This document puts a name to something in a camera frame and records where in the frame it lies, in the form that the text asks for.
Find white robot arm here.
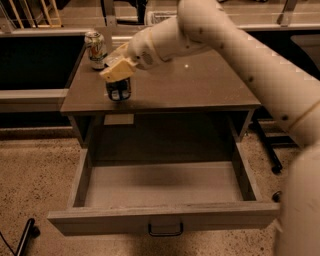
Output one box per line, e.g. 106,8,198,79
101,0,320,256

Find blue pepsi can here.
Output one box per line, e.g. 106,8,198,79
106,78,131,102

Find open grey top drawer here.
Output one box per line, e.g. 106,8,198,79
48,143,280,236

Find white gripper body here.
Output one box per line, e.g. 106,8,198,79
127,28,162,70

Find wooden chair frame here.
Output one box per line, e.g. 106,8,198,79
1,0,63,29

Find black drawer handle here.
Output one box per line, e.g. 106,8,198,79
148,223,184,237

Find white wire basket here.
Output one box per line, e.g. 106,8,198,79
144,11,177,26

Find white green soda can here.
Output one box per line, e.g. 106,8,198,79
84,31,107,70

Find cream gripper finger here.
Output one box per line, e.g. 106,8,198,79
104,43,128,67
99,58,137,83

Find black chair base right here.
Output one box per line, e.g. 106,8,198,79
250,117,284,204

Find black chair leg with caster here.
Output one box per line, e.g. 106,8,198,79
0,217,41,256

